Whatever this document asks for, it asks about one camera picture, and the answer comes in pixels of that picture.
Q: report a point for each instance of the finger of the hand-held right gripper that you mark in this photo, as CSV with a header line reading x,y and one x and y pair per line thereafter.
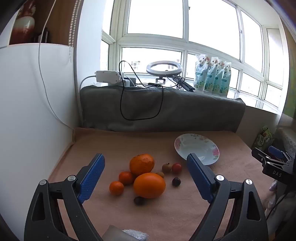
x,y
276,150
261,155

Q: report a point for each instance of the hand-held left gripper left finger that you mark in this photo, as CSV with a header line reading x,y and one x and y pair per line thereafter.
x,y
91,179

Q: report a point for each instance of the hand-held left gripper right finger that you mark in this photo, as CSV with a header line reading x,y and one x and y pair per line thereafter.
x,y
198,179

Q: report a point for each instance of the red cherry tomato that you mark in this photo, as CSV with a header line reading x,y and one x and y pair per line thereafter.
x,y
176,168

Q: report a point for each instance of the small mandarin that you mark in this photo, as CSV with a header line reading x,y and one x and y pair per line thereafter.
x,y
126,177
116,188

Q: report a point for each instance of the floral white plate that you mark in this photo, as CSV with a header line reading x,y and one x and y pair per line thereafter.
x,y
196,146

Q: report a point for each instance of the small brown fruit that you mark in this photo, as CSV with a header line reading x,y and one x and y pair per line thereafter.
x,y
160,174
166,167

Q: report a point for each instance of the large smooth orange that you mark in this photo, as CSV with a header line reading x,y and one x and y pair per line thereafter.
x,y
149,185

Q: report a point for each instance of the dark grape front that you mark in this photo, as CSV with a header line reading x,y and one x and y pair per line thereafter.
x,y
139,200

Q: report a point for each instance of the large speckled orange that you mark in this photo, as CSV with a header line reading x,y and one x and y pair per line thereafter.
x,y
141,164

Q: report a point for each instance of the green packet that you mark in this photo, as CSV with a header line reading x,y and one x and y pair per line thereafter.
x,y
262,136

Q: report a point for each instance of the grey blanket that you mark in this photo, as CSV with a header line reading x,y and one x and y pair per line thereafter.
x,y
185,109

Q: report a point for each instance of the teal floral pouch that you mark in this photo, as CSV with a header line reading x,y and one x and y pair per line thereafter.
x,y
226,82
211,77
218,80
200,74

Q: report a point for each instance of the black light stand clamp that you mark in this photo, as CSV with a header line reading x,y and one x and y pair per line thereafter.
x,y
187,86

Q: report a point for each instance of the white power strip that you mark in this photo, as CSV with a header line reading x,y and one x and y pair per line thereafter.
x,y
107,76

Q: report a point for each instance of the small phone clamp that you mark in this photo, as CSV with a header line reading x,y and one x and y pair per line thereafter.
x,y
160,80

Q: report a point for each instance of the wooden shelf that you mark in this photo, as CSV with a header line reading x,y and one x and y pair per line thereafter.
x,y
57,20

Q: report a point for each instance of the red white vase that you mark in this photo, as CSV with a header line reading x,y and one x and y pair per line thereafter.
x,y
23,25

